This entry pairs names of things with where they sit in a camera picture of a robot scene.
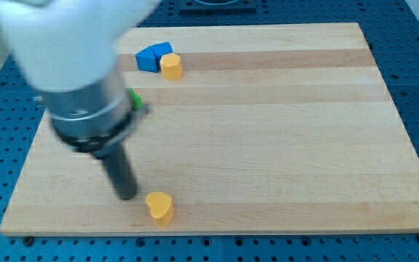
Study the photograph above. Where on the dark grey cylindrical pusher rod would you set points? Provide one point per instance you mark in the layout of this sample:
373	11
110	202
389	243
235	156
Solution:
116	163

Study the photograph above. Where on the yellow heart block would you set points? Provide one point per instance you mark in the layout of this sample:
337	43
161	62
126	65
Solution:
161	208

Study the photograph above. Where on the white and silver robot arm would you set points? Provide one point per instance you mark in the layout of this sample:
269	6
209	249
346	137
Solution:
66	52

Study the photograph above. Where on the blue triangle block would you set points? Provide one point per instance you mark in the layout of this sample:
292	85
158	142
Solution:
146	60

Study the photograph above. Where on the green block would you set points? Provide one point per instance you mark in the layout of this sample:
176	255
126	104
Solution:
136	100

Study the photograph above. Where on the yellow hexagon block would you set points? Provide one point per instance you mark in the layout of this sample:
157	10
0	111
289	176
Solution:
171	66

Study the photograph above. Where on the blue cube block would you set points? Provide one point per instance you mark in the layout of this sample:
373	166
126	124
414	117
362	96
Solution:
161	49

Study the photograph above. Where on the wooden board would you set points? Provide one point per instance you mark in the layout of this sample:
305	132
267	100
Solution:
271	129

